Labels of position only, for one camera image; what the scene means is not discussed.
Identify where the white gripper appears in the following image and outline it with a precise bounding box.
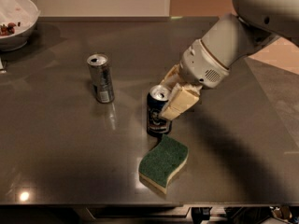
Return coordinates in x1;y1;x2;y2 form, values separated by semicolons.
160;39;230;120

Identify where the dark blue pepsi can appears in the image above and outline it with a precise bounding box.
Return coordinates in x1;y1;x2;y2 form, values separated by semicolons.
147;85;172;136

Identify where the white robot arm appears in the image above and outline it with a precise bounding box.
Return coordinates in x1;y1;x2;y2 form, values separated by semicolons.
160;0;299;120

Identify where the green and yellow sponge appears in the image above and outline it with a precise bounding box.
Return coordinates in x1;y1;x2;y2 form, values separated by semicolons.
138;134;189;194

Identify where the silver energy drink can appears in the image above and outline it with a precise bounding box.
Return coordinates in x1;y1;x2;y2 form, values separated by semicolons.
87;54;114;104

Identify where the white bowl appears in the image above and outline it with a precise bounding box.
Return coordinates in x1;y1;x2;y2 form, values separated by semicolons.
0;0;40;51

